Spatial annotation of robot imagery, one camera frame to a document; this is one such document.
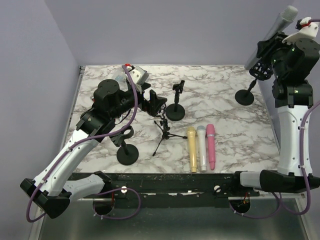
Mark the black tripod shock mount stand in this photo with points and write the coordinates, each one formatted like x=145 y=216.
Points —
x=164 y=127

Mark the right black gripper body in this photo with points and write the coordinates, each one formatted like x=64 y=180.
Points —
x=274 y=48

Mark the beige microphone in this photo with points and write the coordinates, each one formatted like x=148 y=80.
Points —
x=191 y=136

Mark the black clip stand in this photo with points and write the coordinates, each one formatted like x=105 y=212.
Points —
x=127 y=154

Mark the white grey-head microphone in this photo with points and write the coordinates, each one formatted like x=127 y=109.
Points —
x=201 y=133

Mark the clear plastic screw box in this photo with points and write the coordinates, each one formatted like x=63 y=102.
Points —
x=119 y=75

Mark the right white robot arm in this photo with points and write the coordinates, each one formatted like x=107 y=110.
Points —
x=289 y=63

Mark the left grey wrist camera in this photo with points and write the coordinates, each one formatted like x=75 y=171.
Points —
x=138 y=74

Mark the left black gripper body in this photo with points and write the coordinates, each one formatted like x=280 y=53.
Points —
x=142 y=102

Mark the pink microphone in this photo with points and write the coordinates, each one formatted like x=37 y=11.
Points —
x=210 y=134

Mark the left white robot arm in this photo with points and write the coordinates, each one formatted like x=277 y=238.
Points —
x=51 y=190

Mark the black shock mount desk stand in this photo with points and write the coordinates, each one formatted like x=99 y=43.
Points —
x=246 y=96

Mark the black round base stand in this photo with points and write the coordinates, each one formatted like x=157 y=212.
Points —
x=176 y=112

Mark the black front mounting rail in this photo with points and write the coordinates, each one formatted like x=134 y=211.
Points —
x=173 y=190

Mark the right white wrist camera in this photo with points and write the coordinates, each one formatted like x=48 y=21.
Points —
x=307 y=28

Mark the grey slim microphone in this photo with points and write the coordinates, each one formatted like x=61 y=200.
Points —
x=282 y=21

